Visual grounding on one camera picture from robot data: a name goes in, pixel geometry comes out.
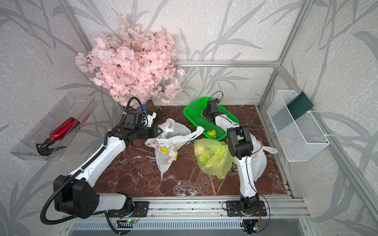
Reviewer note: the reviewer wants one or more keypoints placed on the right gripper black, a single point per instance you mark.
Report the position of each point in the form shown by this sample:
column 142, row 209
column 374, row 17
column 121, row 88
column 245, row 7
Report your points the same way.
column 204, row 111

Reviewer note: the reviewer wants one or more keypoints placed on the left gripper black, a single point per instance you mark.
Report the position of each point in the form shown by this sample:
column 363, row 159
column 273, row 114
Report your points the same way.
column 154, row 134

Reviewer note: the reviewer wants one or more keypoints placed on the green avocado plastic bag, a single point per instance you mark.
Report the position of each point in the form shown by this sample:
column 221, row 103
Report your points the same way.
column 213, row 157

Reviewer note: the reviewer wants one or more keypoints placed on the white printed plastic bag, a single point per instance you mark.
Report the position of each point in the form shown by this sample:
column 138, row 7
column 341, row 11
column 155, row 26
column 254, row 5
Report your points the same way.
column 258, row 161

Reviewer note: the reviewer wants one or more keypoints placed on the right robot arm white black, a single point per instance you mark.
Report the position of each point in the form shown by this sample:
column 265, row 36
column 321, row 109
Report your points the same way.
column 241, row 147

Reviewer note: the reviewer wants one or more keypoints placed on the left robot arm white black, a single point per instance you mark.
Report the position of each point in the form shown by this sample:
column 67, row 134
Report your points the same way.
column 74, row 195

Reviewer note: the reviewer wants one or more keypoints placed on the green plastic basket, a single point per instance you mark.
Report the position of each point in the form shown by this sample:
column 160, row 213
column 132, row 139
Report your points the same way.
column 203, row 118

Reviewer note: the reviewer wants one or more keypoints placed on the green pear front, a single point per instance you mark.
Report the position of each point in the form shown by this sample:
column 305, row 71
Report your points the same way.
column 212, row 134

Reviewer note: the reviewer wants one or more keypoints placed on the blue tag at vase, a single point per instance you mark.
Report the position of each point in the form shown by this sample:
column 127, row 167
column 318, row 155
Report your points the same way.
column 141, row 109

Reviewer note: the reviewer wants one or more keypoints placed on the brown bouquet trunk base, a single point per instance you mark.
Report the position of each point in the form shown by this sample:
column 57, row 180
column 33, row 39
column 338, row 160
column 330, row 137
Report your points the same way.
column 152, row 108

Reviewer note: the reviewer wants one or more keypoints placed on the pink cherry blossom bouquet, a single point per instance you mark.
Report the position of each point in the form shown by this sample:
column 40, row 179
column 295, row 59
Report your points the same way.
column 136, row 64

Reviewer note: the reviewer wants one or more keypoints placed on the red spray bottle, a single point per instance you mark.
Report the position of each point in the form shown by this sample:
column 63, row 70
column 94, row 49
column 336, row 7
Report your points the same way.
column 57, row 135

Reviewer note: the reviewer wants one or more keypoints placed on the dark green card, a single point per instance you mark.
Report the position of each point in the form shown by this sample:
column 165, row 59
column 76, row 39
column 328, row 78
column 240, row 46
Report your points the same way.
column 299, row 106

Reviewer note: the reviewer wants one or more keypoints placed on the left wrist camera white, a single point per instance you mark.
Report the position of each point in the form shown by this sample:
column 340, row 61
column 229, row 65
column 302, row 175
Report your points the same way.
column 150, row 118

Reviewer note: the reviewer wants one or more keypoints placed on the white wire mesh basket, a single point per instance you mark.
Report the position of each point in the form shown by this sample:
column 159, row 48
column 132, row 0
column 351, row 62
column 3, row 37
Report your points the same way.
column 300, row 139

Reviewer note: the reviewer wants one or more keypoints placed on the clear wall tray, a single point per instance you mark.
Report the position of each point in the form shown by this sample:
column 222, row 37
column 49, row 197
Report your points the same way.
column 74, row 105

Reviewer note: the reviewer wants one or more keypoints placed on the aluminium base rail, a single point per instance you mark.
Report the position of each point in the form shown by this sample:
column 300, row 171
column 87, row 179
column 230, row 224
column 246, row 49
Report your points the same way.
column 213, row 207

